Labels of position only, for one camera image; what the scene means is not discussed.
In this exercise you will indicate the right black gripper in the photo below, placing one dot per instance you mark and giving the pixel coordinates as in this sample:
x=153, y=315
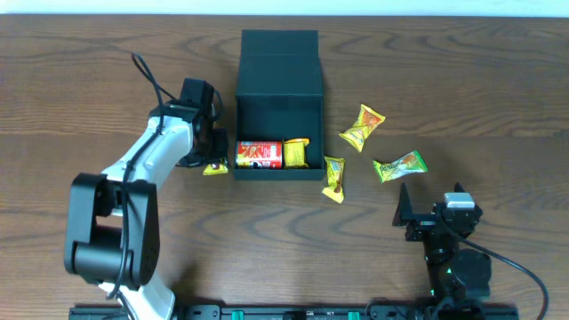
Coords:
x=421, y=224

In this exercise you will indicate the green pandan cake packet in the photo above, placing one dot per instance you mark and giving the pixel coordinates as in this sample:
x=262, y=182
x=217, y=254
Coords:
x=408, y=164

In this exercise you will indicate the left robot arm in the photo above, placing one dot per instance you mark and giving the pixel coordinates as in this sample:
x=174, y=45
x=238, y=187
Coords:
x=112, y=236

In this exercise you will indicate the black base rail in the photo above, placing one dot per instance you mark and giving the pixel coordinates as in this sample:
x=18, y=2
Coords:
x=373, y=312

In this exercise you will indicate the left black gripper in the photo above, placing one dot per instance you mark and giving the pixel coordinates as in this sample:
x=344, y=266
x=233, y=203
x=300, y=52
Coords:
x=221, y=154

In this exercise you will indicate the yellow orange snack packet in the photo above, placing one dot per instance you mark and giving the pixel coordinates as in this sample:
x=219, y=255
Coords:
x=368, y=120

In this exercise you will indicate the yellow Apollo cake packet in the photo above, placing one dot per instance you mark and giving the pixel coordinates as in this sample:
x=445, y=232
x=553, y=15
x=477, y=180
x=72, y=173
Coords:
x=335, y=168
x=217, y=168

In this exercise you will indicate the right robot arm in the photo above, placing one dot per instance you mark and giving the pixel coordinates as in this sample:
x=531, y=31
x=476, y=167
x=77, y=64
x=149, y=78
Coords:
x=459, y=278

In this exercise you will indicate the red Pringles can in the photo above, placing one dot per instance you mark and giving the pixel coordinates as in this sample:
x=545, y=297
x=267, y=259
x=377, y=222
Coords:
x=259, y=154

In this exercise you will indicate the black open gift box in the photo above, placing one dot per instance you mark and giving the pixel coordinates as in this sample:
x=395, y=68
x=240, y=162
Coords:
x=280, y=96

